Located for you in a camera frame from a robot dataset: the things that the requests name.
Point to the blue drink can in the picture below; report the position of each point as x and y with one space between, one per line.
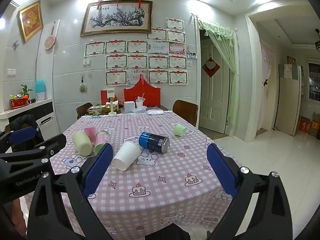
153 142

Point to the pink checked tablecloth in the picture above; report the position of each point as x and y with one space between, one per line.
155 180

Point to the dark jacket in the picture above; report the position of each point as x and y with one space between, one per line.
25 125

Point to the brown wooden chair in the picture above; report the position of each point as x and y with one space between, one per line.
185 112
83 109

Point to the red basket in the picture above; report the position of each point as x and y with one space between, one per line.
18 103

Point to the white paper cup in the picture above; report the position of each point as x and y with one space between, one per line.
126 157

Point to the small red box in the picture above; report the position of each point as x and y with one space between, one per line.
103 97

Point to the white tissue pack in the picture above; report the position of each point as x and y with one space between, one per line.
156 112

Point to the small green potted plant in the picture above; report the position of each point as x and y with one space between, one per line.
25 90

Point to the white square box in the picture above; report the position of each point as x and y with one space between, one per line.
129 106

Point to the light green door curtain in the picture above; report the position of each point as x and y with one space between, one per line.
222 55

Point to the small light green cup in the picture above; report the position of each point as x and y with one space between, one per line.
179 130

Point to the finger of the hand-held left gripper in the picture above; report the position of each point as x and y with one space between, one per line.
22 135
53 143

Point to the white panel door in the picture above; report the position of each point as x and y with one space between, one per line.
212 100

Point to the white desk stand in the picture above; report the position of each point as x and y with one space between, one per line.
111 100

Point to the person's left forearm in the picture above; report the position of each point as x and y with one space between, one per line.
15 217

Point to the clear cup with straws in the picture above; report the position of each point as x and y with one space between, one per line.
139 103

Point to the pink plastic cup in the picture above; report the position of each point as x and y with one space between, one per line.
90 131

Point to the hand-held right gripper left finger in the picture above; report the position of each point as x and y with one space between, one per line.
98 170

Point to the group of award certificates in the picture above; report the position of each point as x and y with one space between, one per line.
147 62

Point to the stack of cardboard boxes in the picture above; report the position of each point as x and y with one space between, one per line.
310 126

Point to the dark cloth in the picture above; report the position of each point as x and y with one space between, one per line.
166 233

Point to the small wall photos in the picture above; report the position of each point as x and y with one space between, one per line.
185 54

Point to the white kitchen cabinet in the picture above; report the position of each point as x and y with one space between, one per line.
37 116

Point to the red diamond door decoration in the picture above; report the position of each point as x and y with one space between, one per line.
211 67

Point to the cream plastic cup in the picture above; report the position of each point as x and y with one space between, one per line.
82 142

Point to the pink and green cup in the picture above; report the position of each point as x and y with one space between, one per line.
102 140

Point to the pink fan wall hanging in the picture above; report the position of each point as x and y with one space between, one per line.
50 40

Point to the framed plum blossom painting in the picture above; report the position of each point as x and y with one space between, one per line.
116 17

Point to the light blue kettle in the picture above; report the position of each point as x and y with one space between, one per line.
40 88

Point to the red gift bag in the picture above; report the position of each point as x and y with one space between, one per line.
142 92

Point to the framed red gold picture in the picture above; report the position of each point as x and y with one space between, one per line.
30 21

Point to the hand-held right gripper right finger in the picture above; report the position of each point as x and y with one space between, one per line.
222 170

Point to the tray of snacks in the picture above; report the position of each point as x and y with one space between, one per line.
96 110

